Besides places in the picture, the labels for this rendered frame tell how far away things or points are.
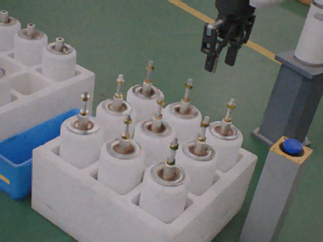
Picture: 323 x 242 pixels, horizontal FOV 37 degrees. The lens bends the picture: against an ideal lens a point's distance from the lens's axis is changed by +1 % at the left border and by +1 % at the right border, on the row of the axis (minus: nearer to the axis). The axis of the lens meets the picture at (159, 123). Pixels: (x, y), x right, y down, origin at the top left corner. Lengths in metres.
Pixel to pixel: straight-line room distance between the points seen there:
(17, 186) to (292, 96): 0.84
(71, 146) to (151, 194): 0.22
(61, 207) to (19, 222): 0.12
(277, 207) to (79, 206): 0.43
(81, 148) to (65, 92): 0.36
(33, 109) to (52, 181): 0.27
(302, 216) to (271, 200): 0.32
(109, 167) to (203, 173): 0.20
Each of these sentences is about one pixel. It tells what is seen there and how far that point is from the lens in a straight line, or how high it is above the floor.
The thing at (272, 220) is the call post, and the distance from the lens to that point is 1.12.
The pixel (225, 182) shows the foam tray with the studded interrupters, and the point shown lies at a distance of 1.13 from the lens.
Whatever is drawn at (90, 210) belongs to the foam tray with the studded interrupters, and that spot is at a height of 0.12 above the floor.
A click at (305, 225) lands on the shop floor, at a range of 1.38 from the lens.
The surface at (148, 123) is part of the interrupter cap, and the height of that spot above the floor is 0.25.
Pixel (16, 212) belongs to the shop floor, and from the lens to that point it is 1.25.
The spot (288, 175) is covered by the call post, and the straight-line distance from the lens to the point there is 1.05.
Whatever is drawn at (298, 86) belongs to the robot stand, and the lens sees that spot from 1.51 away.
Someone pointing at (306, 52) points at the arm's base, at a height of 0.34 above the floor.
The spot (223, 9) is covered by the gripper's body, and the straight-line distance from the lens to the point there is 0.90.
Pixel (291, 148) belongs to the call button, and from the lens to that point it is 1.03.
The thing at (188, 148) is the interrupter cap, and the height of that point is 0.25.
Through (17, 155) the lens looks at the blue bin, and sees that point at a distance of 1.32.
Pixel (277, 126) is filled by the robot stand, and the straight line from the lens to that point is 1.59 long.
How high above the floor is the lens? 0.86
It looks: 32 degrees down
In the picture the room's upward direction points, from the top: 10 degrees clockwise
